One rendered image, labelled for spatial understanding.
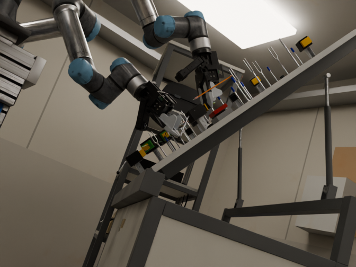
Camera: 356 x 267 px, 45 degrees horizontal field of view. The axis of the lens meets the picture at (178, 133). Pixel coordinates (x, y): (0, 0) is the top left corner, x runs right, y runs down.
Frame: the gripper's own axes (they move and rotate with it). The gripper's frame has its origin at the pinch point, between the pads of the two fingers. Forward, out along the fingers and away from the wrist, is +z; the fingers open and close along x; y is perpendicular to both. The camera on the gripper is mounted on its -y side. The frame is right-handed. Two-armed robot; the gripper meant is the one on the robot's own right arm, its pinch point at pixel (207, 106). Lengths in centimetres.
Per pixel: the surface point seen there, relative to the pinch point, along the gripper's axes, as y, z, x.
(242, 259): -9, 50, -21
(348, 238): 24, 51, -25
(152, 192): -30.4, 28.2, -20.4
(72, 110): -17, -79, 246
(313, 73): 35.5, -3.8, -14.4
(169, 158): -24.3, 20.0, -21.4
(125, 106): 35, -83, 260
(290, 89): 25.5, 0.7, -13.2
